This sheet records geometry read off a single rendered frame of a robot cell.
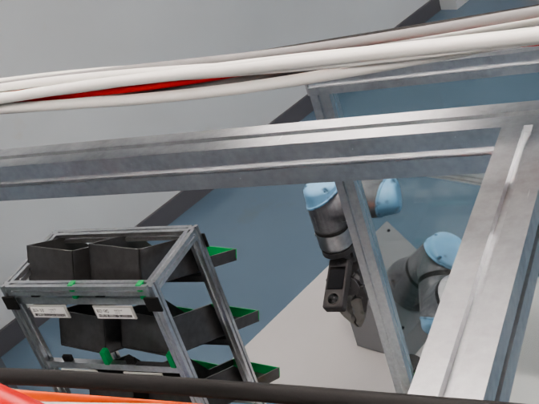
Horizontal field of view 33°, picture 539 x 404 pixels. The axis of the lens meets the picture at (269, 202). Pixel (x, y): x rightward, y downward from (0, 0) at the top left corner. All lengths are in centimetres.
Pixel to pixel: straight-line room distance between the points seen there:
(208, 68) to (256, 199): 447
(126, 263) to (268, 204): 360
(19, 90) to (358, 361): 169
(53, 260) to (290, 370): 100
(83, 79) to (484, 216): 46
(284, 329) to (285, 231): 222
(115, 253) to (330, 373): 100
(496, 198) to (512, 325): 13
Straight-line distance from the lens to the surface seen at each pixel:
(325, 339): 267
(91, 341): 187
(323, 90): 132
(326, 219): 189
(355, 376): 252
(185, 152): 94
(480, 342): 58
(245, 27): 576
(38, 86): 101
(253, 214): 520
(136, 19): 519
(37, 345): 188
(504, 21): 80
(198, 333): 181
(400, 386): 162
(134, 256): 167
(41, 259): 182
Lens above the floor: 247
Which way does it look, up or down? 28 degrees down
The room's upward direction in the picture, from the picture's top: 18 degrees counter-clockwise
